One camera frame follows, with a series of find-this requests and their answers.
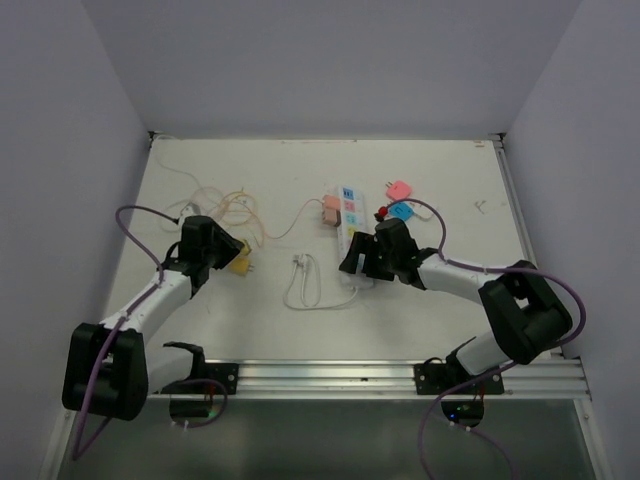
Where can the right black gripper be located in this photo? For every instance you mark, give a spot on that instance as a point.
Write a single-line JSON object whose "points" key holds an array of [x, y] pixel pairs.
{"points": [[360, 245]]}

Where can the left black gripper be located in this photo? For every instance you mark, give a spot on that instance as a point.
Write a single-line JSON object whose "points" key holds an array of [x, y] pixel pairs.
{"points": [[231, 246]]}

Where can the yellow olive USB charger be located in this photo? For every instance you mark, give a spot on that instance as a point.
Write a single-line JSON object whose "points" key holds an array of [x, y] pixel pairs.
{"points": [[241, 266]]}

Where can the blue plug adapter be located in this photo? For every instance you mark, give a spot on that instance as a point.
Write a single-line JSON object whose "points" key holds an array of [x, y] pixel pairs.
{"points": [[401, 210]]}

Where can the beige brown USB charger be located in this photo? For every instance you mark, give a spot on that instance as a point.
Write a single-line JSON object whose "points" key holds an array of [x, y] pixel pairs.
{"points": [[331, 217]]}

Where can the salmon pink USB charger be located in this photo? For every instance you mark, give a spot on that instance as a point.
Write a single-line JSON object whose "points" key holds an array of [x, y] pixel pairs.
{"points": [[331, 202]]}

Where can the white plug adapter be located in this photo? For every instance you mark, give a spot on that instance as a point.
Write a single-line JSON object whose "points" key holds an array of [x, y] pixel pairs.
{"points": [[422, 212]]}

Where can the pink plug adapter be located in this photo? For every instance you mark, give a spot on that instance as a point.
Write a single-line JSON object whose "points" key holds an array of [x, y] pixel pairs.
{"points": [[398, 190]]}

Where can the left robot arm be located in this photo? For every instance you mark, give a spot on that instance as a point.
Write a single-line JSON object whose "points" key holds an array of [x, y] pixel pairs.
{"points": [[107, 372]]}

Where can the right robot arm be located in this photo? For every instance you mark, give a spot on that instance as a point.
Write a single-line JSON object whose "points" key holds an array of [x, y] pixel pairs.
{"points": [[525, 315]]}

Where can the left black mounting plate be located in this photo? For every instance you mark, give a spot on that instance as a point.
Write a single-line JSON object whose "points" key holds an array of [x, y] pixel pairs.
{"points": [[209, 381]]}

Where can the black mounting plate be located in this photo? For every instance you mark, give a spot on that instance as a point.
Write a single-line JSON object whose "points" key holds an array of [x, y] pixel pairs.
{"points": [[209, 381], [433, 377]]}

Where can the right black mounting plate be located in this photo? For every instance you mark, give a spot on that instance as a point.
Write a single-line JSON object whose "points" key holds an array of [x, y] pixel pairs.
{"points": [[433, 377]]}

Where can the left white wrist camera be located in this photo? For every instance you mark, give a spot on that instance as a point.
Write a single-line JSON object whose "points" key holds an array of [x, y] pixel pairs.
{"points": [[190, 209]]}

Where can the right side aluminium rail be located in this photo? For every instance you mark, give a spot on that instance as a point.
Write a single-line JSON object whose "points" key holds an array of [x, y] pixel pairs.
{"points": [[515, 207]]}

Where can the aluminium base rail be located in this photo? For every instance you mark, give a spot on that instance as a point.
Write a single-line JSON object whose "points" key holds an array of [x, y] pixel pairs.
{"points": [[555, 379]]}

